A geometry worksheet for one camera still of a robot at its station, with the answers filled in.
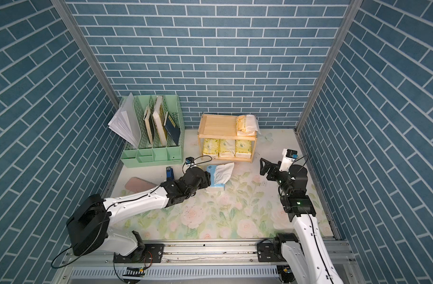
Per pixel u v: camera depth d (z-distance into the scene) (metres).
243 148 1.02
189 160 0.75
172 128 1.09
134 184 0.94
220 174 0.90
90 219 0.45
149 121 0.98
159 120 0.94
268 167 0.68
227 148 1.02
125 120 0.90
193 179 0.63
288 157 0.64
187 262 0.72
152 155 0.99
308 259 0.45
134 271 0.72
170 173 0.96
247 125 0.89
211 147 1.02
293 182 0.55
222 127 0.94
